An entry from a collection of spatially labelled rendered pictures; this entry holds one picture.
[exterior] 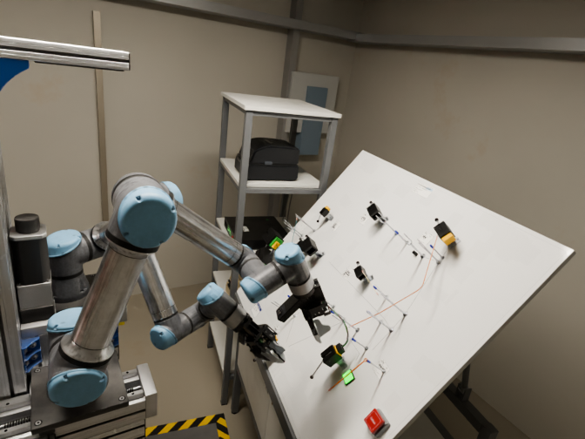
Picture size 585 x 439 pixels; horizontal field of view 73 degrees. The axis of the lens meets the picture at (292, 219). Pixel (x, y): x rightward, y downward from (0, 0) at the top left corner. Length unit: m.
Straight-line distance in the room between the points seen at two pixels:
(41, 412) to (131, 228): 0.60
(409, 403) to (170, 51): 2.78
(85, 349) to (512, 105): 2.66
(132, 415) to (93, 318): 0.46
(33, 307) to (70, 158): 2.01
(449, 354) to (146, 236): 0.91
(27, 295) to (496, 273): 1.38
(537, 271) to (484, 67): 2.00
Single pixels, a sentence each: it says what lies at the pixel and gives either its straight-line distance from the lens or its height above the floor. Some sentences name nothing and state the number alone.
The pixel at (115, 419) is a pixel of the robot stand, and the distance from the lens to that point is 1.36.
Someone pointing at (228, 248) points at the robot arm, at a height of 1.55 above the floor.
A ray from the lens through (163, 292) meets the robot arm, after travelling 1.26.
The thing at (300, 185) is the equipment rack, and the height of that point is 1.46.
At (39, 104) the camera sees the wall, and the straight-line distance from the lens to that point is 3.22.
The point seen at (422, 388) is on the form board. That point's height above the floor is 1.23.
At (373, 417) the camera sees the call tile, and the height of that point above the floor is 1.12.
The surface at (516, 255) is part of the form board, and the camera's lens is 1.38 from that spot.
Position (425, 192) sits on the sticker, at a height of 1.65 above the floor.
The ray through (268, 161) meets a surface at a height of 1.57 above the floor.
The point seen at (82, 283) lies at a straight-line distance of 1.67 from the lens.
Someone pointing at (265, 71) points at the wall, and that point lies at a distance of 3.58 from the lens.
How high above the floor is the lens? 2.06
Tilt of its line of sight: 21 degrees down
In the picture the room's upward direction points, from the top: 8 degrees clockwise
